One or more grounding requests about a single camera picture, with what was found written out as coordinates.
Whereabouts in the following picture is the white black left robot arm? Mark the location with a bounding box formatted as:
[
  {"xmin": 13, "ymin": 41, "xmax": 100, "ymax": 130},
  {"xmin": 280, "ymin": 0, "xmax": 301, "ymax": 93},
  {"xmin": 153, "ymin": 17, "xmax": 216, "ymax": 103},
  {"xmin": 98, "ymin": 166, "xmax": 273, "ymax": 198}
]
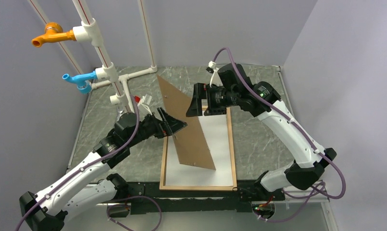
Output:
[{"xmin": 19, "ymin": 107, "xmax": 187, "ymax": 231}]

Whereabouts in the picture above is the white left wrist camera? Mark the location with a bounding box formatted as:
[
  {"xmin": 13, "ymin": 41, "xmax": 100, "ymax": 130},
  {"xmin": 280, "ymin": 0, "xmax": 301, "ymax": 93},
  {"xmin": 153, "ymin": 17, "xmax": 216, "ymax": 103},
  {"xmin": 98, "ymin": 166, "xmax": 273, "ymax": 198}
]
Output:
[{"xmin": 134, "ymin": 94, "xmax": 152, "ymax": 117}]

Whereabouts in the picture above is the light wooden picture frame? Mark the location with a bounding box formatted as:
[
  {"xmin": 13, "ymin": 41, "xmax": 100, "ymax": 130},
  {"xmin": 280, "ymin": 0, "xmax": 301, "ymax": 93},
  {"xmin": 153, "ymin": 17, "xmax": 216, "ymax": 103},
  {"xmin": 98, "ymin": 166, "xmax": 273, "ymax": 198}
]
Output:
[{"xmin": 159, "ymin": 106, "xmax": 238, "ymax": 192}]

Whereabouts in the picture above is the brown fibreboard backing board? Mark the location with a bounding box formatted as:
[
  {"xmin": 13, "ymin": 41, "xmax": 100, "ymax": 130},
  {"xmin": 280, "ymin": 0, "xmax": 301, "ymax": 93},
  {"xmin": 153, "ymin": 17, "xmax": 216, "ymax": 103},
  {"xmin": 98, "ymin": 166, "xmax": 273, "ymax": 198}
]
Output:
[{"xmin": 156, "ymin": 75, "xmax": 217, "ymax": 171}]

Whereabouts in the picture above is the orange plastic faucet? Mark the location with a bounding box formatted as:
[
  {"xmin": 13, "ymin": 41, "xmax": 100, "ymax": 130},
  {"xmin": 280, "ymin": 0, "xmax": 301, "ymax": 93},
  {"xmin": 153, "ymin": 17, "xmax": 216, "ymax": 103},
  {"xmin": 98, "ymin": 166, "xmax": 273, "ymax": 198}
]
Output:
[{"xmin": 31, "ymin": 22, "xmax": 76, "ymax": 47}]

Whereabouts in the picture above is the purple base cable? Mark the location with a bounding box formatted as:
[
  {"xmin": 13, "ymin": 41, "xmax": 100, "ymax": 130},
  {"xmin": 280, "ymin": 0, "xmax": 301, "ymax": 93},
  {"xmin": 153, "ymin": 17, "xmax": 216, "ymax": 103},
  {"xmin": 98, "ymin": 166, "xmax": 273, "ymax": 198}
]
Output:
[{"xmin": 106, "ymin": 195, "xmax": 162, "ymax": 231}]

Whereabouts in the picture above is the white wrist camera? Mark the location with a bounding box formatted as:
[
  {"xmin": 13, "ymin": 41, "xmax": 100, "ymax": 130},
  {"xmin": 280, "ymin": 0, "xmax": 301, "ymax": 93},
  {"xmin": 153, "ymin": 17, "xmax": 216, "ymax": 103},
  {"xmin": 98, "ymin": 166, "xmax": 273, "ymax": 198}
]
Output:
[
  {"xmin": 206, "ymin": 61, "xmax": 220, "ymax": 86},
  {"xmin": 134, "ymin": 94, "xmax": 152, "ymax": 117}
]

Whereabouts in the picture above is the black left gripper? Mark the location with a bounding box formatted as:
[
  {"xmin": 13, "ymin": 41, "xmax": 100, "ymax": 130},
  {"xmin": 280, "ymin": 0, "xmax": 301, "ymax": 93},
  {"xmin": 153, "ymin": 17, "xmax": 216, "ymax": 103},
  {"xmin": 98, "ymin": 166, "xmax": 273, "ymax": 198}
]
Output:
[{"xmin": 126, "ymin": 106, "xmax": 187, "ymax": 148}]

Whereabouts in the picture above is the white PVC pipe stand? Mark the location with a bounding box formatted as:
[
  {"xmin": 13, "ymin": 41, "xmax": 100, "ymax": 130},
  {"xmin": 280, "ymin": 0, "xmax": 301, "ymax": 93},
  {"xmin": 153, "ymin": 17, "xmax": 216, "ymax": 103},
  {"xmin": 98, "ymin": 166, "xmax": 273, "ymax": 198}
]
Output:
[{"xmin": 27, "ymin": 0, "xmax": 158, "ymax": 116}]

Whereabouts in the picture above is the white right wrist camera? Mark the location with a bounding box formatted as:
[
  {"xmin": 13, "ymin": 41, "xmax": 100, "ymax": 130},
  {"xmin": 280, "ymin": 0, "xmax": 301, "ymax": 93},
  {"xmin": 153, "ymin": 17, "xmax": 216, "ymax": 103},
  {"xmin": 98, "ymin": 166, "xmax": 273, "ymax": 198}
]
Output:
[{"xmin": 206, "ymin": 61, "xmax": 220, "ymax": 86}]

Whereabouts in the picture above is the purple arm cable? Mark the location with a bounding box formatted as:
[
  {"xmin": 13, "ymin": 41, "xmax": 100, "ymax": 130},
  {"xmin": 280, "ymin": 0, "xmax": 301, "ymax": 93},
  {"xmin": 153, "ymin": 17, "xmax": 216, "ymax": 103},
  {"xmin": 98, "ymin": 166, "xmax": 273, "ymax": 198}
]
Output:
[
  {"xmin": 14, "ymin": 95, "xmax": 140, "ymax": 231},
  {"xmin": 212, "ymin": 47, "xmax": 347, "ymax": 223}
]

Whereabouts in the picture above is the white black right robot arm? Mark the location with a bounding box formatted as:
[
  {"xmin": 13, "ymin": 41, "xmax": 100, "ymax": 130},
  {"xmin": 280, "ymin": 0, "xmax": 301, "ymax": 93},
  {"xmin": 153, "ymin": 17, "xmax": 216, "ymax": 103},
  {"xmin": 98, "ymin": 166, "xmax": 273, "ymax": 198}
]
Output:
[{"xmin": 186, "ymin": 64, "xmax": 337, "ymax": 200}]

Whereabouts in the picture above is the blue plastic faucet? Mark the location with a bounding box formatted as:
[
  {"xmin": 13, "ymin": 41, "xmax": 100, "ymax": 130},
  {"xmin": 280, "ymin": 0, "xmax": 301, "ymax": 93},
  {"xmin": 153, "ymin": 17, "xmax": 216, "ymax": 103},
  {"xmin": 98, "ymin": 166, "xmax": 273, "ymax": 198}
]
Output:
[{"xmin": 62, "ymin": 71, "xmax": 97, "ymax": 94}]

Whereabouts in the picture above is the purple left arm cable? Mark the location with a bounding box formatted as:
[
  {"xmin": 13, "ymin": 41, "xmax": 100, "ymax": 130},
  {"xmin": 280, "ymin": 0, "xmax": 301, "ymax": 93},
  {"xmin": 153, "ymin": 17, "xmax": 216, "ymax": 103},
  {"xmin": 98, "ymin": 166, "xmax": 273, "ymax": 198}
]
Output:
[{"xmin": 14, "ymin": 95, "xmax": 140, "ymax": 231}]

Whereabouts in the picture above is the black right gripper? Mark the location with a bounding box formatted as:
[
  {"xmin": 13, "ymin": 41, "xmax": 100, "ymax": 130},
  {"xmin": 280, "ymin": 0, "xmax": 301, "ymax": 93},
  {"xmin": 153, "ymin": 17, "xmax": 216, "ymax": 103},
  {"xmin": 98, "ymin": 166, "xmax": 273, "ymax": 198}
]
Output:
[{"xmin": 186, "ymin": 82, "xmax": 239, "ymax": 116}]

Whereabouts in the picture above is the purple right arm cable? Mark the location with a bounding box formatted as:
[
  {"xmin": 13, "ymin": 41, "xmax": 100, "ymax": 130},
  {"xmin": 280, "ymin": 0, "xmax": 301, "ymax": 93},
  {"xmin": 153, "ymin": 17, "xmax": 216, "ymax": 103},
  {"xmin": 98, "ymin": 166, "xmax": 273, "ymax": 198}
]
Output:
[{"xmin": 212, "ymin": 47, "xmax": 347, "ymax": 223}]

